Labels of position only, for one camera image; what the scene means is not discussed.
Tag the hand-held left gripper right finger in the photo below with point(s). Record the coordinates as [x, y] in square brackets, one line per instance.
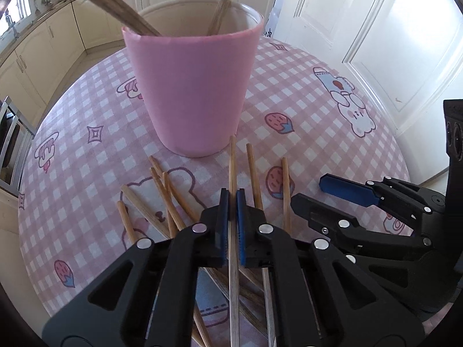
[241, 231]

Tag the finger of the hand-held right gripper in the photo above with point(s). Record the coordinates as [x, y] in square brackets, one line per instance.
[347, 189]
[325, 220]

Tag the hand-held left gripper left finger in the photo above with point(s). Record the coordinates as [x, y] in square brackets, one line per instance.
[225, 224]

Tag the bunch of wooden chopsticks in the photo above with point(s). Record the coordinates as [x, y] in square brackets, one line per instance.
[287, 188]

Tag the long wooden chopstick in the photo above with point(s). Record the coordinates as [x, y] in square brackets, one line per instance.
[226, 0]
[108, 3]
[232, 166]

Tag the pink cup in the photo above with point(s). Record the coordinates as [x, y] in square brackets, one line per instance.
[191, 90]

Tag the white panelled door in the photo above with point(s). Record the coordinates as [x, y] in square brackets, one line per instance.
[398, 43]

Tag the pink checked tablecloth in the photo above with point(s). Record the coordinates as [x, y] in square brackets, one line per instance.
[90, 97]

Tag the cream lower kitchen cabinets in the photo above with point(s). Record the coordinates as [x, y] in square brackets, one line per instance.
[54, 43]

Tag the metal sink faucet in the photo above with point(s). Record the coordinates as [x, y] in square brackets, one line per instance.
[11, 25]

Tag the kitchen window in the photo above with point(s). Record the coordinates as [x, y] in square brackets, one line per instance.
[23, 3]

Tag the dark chair with metal frame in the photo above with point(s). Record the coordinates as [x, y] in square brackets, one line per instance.
[21, 130]

